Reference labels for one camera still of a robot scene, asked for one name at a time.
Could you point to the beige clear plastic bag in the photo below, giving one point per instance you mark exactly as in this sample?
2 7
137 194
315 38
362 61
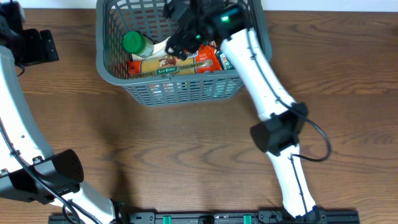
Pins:
159 51

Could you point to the grey plastic basket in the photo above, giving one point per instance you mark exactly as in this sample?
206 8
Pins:
115 18

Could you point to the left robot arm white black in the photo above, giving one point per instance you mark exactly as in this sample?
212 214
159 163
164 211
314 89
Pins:
30 169

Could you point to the green Nescafe coffee bag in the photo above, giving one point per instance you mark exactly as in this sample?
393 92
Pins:
223 60

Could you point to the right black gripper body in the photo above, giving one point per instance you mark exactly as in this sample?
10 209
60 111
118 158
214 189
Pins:
193 39

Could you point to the green lid jar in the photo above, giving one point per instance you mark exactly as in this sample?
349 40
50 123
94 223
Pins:
138 44

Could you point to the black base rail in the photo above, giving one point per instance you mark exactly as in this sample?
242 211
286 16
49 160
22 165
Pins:
260 217

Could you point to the spaghetti pasta packet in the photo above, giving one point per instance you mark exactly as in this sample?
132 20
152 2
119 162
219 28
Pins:
204 60

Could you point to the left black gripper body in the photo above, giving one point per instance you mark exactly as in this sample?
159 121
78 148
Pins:
33 51

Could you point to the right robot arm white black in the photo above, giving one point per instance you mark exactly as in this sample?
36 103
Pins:
281 117

